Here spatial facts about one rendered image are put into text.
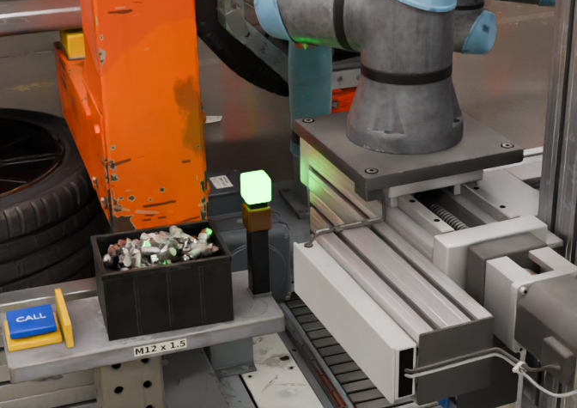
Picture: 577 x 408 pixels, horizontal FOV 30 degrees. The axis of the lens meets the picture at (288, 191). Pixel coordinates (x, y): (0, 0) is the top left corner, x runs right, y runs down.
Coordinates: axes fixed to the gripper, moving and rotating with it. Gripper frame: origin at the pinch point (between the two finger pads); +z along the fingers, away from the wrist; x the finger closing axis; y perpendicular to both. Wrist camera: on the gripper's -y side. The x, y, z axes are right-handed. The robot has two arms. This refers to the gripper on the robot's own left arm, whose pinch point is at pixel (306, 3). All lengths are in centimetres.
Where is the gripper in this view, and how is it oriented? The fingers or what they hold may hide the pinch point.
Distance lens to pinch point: 201.6
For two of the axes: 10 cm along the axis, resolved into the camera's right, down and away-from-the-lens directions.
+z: -9.0, -1.7, 4.1
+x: 4.4, -3.8, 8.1
